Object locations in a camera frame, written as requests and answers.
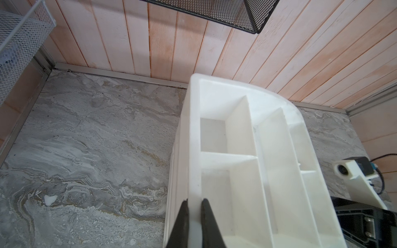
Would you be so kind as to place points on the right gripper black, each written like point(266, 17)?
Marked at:
point(366, 226)

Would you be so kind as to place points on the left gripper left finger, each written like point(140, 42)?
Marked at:
point(180, 231)

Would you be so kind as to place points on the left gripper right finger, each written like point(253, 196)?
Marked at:
point(211, 235)

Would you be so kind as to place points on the white plastic drawer organizer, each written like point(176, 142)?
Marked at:
point(248, 151)

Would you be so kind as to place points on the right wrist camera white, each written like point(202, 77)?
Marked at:
point(357, 173)

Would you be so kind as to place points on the black wire mesh basket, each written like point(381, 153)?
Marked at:
point(249, 16)

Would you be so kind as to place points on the white wire mesh shelf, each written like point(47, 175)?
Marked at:
point(21, 38)

